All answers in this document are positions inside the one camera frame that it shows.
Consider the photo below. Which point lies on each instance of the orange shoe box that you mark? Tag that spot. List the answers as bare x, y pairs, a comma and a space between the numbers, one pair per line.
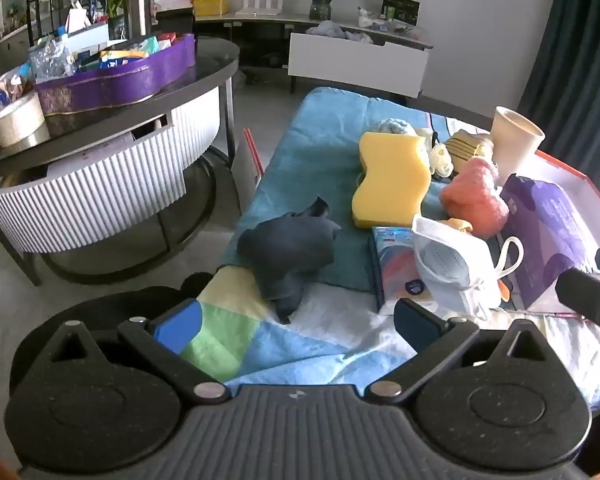
575, 185

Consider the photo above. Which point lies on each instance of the oval coffee table ribbed drawer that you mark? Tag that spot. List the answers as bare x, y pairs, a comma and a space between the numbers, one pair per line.
105, 200

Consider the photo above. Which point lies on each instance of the white router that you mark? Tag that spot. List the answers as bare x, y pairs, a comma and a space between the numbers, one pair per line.
260, 2

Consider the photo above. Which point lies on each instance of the purple tray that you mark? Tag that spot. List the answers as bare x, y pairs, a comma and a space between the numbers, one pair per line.
125, 82

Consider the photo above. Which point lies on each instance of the purple plastic packet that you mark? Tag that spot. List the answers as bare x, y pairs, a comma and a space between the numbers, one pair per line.
545, 230

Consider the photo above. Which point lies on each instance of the colourful pocket tissue pack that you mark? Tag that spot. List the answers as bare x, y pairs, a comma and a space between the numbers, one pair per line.
395, 270

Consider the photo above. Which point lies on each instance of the flat cardboard carton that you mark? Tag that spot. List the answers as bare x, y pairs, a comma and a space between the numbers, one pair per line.
245, 170

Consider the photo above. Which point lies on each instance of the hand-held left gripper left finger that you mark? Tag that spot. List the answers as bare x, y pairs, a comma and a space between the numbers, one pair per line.
177, 327

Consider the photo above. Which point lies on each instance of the dark grey cloth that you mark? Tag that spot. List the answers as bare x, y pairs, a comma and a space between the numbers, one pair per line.
285, 255

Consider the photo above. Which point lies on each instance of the blue striped blanket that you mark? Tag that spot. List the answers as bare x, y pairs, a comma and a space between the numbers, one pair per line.
300, 160

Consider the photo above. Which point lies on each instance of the white television cabinet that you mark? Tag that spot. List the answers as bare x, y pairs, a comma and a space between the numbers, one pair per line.
355, 67

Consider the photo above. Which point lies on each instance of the dark teal curtain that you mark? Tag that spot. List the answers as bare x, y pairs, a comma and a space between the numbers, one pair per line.
575, 60

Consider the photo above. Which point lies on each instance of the pink fluffy sock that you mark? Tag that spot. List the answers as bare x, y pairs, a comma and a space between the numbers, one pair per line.
472, 200

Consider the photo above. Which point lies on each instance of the pastel patchwork blanket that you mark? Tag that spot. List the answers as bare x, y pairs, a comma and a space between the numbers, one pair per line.
300, 340

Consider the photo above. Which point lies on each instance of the beige tape roll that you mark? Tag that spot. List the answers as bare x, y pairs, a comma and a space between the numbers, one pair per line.
17, 120

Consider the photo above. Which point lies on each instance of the steel thermos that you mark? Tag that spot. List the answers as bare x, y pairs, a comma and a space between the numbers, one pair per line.
139, 10

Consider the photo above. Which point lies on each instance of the light blue fluffy sock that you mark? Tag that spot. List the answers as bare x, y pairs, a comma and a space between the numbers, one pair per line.
392, 126

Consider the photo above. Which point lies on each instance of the grey blue cloth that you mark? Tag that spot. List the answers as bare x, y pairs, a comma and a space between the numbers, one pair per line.
330, 30

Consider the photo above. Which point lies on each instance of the white face mask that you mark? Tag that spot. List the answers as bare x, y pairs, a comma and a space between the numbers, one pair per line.
445, 260

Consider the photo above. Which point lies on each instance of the pile of snack packets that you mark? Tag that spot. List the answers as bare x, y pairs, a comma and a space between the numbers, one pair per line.
130, 55

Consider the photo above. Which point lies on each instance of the pale yellow fluffy cloth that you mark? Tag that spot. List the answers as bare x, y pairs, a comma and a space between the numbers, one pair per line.
440, 160

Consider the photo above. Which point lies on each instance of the dark green box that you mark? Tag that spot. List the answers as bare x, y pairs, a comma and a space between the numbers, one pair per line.
400, 10

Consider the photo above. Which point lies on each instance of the yellow wavy sponge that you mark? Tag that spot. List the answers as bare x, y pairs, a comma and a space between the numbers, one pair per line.
387, 180

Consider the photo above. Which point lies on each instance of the yellow black striped sock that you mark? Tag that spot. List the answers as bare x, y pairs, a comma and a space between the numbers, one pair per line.
467, 150

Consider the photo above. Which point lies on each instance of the small white figurine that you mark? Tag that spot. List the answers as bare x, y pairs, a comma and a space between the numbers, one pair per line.
366, 19

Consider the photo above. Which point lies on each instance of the beige paper cup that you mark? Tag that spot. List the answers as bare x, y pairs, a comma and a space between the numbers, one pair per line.
515, 145

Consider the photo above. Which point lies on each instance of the yellow tin box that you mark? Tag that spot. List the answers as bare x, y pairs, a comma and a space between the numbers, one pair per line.
211, 5

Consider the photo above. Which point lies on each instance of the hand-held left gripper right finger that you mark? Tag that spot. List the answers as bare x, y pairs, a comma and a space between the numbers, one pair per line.
420, 327

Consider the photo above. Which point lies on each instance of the clear plastic bag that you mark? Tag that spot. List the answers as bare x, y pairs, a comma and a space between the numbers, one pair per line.
52, 57

